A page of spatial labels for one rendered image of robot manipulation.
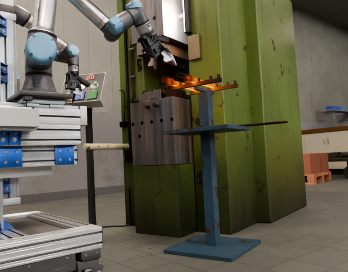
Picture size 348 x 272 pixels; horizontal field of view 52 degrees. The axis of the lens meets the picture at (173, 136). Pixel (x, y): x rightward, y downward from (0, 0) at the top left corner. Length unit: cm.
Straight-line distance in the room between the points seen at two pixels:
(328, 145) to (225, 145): 598
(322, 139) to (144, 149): 619
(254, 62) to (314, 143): 570
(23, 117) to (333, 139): 723
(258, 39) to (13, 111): 192
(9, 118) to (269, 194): 189
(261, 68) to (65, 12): 382
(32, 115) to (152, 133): 111
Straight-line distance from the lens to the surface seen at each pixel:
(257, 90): 275
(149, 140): 243
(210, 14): 255
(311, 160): 596
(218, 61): 242
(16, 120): 147
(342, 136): 807
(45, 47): 156
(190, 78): 190
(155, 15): 264
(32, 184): 527
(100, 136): 569
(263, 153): 270
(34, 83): 166
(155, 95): 250
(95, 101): 267
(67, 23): 587
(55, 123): 165
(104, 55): 600
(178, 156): 232
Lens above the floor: 51
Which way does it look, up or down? 4 degrees up
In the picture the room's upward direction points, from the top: 3 degrees counter-clockwise
